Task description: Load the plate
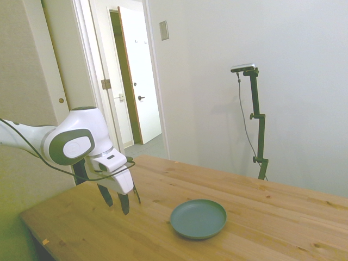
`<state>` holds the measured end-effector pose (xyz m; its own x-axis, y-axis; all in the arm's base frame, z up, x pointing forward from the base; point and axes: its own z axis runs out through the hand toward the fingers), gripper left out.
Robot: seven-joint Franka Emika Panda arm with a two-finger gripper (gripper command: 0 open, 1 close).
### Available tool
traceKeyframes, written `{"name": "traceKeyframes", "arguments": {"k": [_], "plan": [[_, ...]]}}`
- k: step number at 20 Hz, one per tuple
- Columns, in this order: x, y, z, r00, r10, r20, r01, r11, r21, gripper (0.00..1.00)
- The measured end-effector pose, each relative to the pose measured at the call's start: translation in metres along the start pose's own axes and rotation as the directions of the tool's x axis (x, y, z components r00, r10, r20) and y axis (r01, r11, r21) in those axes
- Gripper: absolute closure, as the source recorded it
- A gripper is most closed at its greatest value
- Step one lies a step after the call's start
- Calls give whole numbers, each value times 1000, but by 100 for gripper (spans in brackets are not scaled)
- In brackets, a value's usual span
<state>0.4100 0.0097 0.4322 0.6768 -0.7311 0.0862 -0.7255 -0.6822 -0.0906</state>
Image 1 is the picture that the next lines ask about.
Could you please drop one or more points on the blue-grey round plate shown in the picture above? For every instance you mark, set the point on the blue-grey round plate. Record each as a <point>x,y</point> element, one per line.
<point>198,218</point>

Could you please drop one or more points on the black camera stand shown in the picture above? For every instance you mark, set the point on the black camera stand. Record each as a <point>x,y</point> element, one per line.
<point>258,119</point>

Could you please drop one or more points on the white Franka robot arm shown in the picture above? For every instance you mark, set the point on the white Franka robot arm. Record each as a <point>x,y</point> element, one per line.
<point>79,127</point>

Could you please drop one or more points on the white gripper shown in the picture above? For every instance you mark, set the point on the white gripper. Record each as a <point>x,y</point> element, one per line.
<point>123,183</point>

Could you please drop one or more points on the black post behind arm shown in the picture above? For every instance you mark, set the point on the black post behind arm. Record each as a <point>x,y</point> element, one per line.
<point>80,171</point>

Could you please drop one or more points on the metal door hinge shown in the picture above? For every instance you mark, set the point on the metal door hinge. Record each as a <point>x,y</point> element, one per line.
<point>106,84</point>

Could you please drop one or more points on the silver camera on stand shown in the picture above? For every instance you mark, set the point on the silver camera on stand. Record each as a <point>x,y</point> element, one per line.
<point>242,67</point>

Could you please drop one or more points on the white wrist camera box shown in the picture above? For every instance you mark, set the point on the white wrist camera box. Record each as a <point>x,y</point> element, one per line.
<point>111,163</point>

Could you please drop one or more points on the grey wall switch plate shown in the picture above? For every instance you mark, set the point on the grey wall switch plate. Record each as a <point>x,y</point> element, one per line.
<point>164,30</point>

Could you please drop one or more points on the brass round door knob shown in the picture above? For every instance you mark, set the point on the brass round door knob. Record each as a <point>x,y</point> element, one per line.
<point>61,100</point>

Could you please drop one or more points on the white door latch plate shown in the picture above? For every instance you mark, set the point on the white door latch plate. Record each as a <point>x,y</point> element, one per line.
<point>121,96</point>

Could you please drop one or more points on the white door with wooden edge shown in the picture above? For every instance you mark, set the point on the white door with wooden edge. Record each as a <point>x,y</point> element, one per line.
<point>142,81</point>

